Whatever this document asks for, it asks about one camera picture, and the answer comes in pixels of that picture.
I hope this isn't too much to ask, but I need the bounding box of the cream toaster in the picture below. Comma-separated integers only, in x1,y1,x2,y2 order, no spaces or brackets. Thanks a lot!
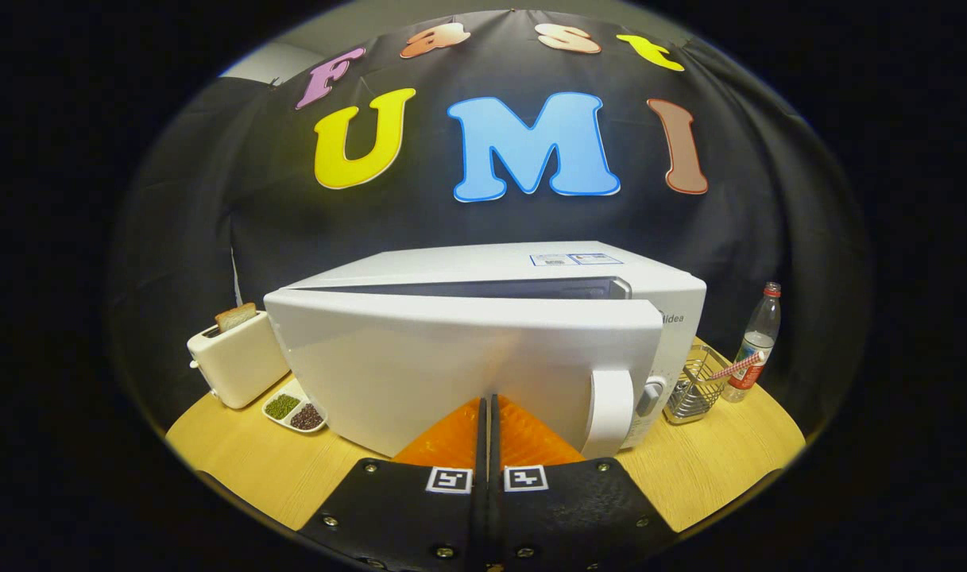
187,310,292,410

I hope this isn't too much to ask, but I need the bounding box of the red striped straw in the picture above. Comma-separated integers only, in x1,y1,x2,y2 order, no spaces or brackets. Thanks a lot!
706,350,766,382

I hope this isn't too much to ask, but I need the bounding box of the white microwave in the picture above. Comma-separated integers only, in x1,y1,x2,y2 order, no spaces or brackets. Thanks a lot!
263,241,708,462

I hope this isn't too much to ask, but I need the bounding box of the toast slice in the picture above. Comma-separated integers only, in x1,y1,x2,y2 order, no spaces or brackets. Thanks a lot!
215,302,258,333

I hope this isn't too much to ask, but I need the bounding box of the metal wire basket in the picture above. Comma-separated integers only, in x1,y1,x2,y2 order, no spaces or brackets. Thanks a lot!
663,344,730,426

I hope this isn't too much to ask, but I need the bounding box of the clear plastic bottle red label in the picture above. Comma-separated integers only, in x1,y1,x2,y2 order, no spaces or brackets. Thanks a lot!
721,282,783,404

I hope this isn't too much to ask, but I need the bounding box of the white divided dish of beans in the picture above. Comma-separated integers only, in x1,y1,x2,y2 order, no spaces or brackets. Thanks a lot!
261,380,327,435

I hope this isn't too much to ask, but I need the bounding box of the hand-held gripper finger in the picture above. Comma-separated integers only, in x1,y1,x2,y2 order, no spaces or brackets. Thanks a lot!
296,395,490,572
489,393,681,572

